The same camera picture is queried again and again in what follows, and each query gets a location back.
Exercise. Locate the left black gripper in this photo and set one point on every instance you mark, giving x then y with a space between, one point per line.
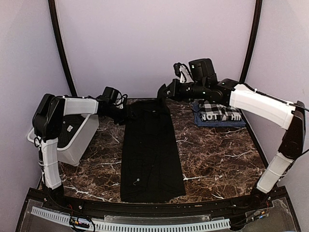
127 116

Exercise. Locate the black curved table rail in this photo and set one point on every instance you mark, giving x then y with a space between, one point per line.
228 207

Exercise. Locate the blue checked folded shirt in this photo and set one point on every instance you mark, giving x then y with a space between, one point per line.
232 124

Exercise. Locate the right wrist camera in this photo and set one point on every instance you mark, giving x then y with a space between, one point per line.
182 72

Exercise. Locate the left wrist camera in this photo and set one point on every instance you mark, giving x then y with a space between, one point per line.
119 101

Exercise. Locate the black patterned shirt in bin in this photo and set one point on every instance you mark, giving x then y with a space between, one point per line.
70 125

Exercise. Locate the black long sleeve shirt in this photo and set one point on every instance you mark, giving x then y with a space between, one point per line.
151 170

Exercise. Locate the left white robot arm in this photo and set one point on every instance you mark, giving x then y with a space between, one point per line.
48 121

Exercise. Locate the black white plaid shirt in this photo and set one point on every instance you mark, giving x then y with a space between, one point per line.
206 111

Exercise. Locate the right black frame post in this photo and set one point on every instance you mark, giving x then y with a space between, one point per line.
252 39

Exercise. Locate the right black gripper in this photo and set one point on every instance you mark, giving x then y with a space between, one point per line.
176 90

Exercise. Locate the left black frame post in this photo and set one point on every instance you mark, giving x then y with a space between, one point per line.
60 47

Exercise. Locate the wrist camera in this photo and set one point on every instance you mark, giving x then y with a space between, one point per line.
182 72
119 101

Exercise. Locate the black frame post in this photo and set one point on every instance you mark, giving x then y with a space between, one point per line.
60 47
252 39

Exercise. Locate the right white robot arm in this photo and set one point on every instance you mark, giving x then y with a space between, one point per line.
198 81

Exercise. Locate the white plastic bin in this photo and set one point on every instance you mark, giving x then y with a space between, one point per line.
72 153

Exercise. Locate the white slotted cable duct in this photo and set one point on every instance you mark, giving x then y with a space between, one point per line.
134 224

